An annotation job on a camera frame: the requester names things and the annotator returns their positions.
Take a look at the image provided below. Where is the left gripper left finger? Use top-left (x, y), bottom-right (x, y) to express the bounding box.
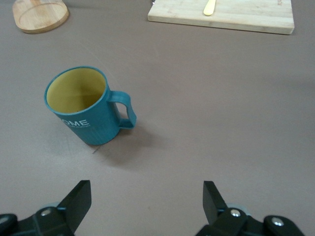
top-left (0, 180), bottom-right (92, 236)

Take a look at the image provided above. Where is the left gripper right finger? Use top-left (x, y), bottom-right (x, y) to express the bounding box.
top-left (195, 181), bottom-right (306, 236)

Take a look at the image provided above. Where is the teal mug yellow inside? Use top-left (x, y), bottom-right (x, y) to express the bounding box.
top-left (44, 65), bottom-right (137, 146)

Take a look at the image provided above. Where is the wooden mug tree rack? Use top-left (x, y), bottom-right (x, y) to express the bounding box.
top-left (12, 0), bottom-right (70, 34)

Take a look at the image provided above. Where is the bamboo cutting board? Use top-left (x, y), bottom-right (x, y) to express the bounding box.
top-left (147, 0), bottom-right (295, 35)

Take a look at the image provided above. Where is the yellow plastic fork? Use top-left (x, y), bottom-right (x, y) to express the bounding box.
top-left (203, 0), bottom-right (218, 17)

